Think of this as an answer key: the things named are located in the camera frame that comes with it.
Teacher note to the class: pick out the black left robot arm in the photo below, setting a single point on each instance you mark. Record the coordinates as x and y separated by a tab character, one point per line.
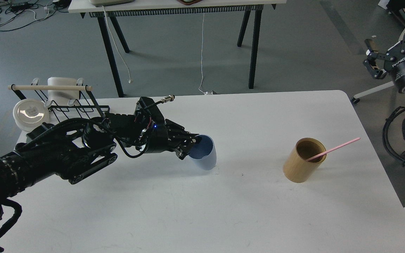
78	147

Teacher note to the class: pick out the wooden cylinder holder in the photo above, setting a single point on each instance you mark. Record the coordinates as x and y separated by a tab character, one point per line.
297	167

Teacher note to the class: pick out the black wire dish rack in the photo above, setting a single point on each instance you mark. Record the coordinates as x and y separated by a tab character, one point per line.
82	107

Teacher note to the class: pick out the white cup in rack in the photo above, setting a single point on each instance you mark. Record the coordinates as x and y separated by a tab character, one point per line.
61	97

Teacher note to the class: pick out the pink chopstick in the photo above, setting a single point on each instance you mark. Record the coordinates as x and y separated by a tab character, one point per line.
332	149

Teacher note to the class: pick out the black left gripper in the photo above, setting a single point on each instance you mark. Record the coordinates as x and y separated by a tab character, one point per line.
158	134

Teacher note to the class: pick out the white office chair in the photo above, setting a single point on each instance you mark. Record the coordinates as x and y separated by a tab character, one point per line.
357	97

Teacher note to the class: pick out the blue cup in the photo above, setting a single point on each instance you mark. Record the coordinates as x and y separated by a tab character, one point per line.
203	153

